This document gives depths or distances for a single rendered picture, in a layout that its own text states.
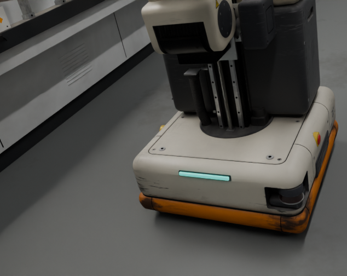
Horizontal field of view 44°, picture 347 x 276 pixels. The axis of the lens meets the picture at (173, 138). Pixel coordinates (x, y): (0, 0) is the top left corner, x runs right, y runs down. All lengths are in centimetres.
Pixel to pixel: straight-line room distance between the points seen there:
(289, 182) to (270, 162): 9
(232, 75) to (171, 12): 38
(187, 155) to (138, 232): 37
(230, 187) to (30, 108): 148
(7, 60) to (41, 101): 49
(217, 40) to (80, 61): 174
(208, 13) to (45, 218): 116
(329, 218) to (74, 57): 188
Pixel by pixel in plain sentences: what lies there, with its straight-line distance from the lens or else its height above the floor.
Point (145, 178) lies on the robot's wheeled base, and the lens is 155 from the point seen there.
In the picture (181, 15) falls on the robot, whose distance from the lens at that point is 122.
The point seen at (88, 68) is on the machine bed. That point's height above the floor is 22.
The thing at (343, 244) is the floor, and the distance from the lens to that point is 149.
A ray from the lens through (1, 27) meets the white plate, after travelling 217.
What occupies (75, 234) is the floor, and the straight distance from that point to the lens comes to 178.
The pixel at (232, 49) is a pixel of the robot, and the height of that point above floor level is 59.
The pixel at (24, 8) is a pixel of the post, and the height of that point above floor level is 75.
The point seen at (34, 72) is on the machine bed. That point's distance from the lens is 259.
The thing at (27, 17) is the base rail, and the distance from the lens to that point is 230.
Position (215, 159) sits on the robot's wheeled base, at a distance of 143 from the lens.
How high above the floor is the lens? 104
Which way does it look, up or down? 28 degrees down
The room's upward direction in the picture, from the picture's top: 14 degrees counter-clockwise
